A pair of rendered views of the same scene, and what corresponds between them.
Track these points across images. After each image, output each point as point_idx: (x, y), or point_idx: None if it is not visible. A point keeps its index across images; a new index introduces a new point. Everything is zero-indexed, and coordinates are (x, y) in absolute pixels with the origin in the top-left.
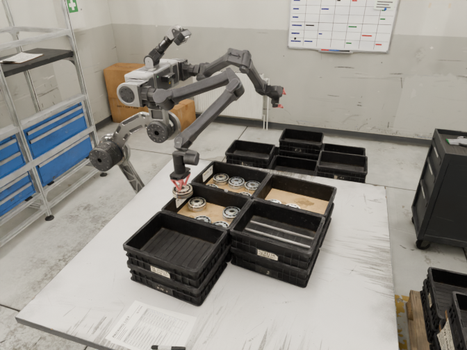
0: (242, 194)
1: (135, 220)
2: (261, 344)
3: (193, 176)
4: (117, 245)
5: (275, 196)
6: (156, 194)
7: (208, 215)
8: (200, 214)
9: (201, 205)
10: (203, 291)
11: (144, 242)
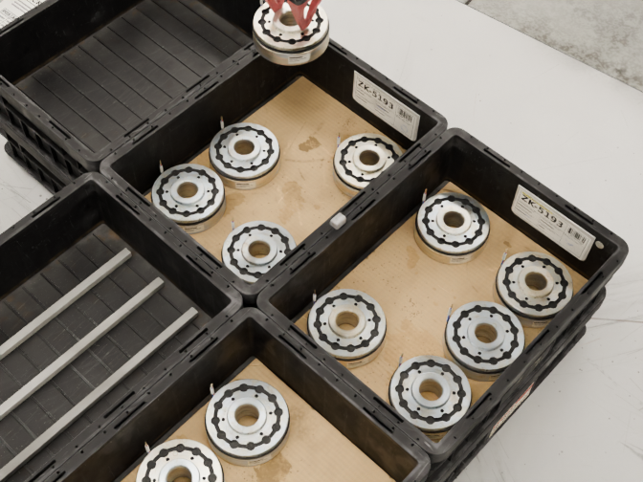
0: (289, 272)
1: (445, 61)
2: None
3: None
4: (336, 13)
5: (337, 479)
6: (597, 129)
7: (296, 194)
8: (314, 172)
9: (342, 166)
10: (15, 142)
11: (222, 10)
